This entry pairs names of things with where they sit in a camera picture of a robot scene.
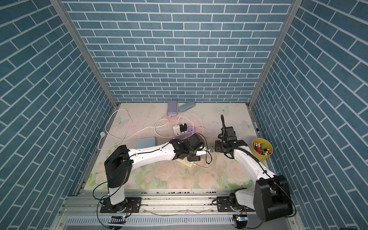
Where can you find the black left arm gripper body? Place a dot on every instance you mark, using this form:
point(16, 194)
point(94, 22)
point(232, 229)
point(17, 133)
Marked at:
point(191, 155)

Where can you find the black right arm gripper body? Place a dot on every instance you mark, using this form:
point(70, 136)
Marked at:
point(219, 146)

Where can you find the yellow top kitchen scale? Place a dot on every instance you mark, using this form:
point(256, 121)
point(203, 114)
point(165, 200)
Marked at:
point(187, 163)

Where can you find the purple power strip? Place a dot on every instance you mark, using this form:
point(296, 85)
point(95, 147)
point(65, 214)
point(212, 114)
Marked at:
point(184, 135)

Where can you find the black charger adapter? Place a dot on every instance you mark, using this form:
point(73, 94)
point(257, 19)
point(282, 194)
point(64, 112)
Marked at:
point(183, 127)

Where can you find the blue top kitchen scale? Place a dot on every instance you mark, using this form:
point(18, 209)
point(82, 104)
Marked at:
point(146, 143)

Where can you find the white charger adapter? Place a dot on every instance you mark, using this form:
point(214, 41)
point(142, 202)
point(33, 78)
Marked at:
point(176, 130)

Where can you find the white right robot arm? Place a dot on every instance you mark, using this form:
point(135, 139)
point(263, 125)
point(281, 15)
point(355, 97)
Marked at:
point(270, 198)

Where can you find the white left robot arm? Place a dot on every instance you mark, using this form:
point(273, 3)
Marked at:
point(122, 161)

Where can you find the yellow cup with pens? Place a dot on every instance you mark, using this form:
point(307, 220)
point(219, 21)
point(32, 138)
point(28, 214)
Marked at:
point(261, 149)

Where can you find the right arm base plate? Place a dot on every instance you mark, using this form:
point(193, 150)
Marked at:
point(227, 204)

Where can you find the aluminium front rail frame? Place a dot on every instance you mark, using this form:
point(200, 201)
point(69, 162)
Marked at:
point(166, 210)

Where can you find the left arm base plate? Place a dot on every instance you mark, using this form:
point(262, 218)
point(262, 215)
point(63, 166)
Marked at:
point(128, 206)

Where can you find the aluminium corner post right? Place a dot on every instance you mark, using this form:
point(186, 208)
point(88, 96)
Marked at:
point(277, 45)

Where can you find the aluminium corner post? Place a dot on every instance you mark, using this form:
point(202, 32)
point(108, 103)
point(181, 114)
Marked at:
point(71, 28)
point(277, 45)

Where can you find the aluminium corner post left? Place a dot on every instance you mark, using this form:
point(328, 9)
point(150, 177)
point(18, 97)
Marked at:
point(71, 28)

